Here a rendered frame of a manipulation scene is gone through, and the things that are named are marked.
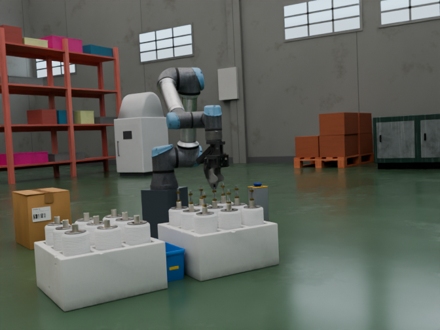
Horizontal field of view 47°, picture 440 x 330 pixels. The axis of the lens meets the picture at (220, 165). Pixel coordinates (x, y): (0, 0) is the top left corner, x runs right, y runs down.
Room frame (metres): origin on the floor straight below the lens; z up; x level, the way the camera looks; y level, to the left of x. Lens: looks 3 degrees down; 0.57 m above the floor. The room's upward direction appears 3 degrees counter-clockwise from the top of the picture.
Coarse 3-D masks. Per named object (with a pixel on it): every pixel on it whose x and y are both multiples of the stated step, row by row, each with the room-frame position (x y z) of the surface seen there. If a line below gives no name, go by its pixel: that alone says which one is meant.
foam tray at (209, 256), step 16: (160, 224) 2.25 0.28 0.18; (272, 224) 2.12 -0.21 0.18; (176, 240) 2.10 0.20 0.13; (192, 240) 1.98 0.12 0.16; (208, 240) 1.96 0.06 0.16; (224, 240) 1.99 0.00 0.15; (240, 240) 2.03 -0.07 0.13; (256, 240) 2.08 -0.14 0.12; (272, 240) 2.12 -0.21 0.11; (192, 256) 1.98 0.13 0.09; (208, 256) 1.95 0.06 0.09; (224, 256) 1.99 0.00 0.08; (240, 256) 2.03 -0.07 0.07; (256, 256) 2.07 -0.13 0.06; (272, 256) 2.12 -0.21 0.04; (192, 272) 1.99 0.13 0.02; (208, 272) 1.95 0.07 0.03; (224, 272) 1.99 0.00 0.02; (240, 272) 2.03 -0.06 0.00
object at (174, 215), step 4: (188, 208) 2.23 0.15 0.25; (172, 212) 2.20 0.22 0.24; (176, 212) 2.20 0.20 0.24; (180, 212) 2.20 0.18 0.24; (172, 216) 2.20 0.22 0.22; (176, 216) 2.20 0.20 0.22; (180, 216) 2.20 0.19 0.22; (172, 220) 2.20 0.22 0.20; (176, 220) 2.20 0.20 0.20; (180, 220) 2.19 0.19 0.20; (172, 224) 2.21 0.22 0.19; (176, 224) 2.20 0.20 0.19; (180, 224) 2.19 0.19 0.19
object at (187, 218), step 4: (184, 212) 2.11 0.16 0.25; (188, 212) 2.10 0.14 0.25; (192, 212) 2.10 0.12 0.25; (196, 212) 2.10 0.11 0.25; (184, 216) 2.10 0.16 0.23; (188, 216) 2.09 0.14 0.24; (192, 216) 2.09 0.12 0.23; (184, 220) 2.10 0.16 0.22; (188, 220) 2.09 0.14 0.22; (192, 220) 2.09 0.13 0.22; (184, 224) 2.10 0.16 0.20; (188, 224) 2.09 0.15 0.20; (192, 224) 2.09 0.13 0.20; (184, 228) 2.10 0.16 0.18; (188, 228) 2.10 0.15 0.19; (192, 228) 2.09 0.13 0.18
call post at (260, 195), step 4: (248, 188) 2.42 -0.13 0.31; (256, 188) 2.37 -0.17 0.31; (260, 188) 2.38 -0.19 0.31; (264, 188) 2.39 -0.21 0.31; (248, 192) 2.42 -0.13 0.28; (256, 192) 2.37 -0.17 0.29; (260, 192) 2.38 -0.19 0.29; (264, 192) 2.39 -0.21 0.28; (248, 196) 2.43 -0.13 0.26; (256, 196) 2.37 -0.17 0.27; (260, 196) 2.38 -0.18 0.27; (264, 196) 2.39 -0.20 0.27; (256, 200) 2.37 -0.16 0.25; (260, 200) 2.38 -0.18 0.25; (264, 200) 2.39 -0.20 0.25; (256, 204) 2.37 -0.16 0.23; (260, 204) 2.38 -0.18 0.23; (264, 204) 2.39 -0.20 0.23; (264, 208) 2.39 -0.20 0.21; (264, 212) 2.39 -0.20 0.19; (264, 216) 2.39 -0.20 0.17; (268, 216) 2.40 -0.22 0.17; (264, 220) 2.39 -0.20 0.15; (268, 220) 2.40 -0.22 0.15
